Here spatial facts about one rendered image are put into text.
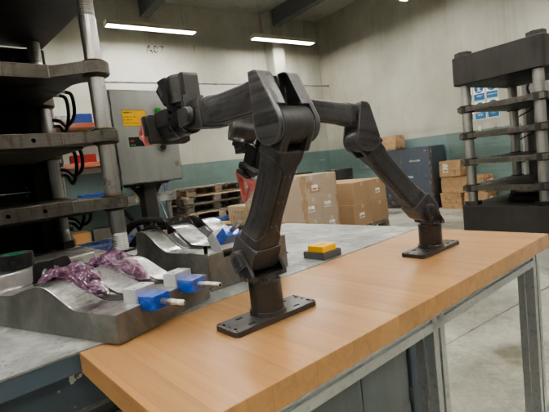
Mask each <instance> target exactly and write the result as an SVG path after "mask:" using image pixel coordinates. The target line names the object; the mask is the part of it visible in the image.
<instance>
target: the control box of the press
mask: <svg viewBox="0 0 549 412"><path fill-rule="evenodd" d="M106 92H107V98H108V104H109V114H110V120H111V126H112V128H117V130H118V134H119V140H120V141H119V142H118V143H116V145H114V148H115V154H116V159H117V165H118V175H119V180H120V186H121V192H122V190H123V188H126V187H127V189H130V187H131V188H132V190H133V191H134V192H135V193H136V194H137V196H138V197H139V198H140V204H141V215H142V217H160V216H159V210H158V200H157V193H158V190H159V188H160V186H161V185H162V183H163V185H166V183H169V181H173V180H180V179H182V178H183V175H182V169H181V157H180V151H179V145H178V144H173V145H161V144H154V145H153V146H145V145H144V143H143V141H142V140H140V138H139V131H140V128H141V117H143V116H147V115H154V114H155V113H157V112H159V111H161V110H164V109H166V108H167V107H165V106H164V105H163V103H162V102H161V100H160V99H159V97H158V94H157V93H156V91H139V90H118V89H106ZM122 186H123V188H122ZM124 214H125V216H126V217H127V218H128V219H129V220H130V221H133V220H135V218H134V217H133V216H132V215H131V214H130V213H129V212H128V211H127V210H126V209H124Z"/></svg>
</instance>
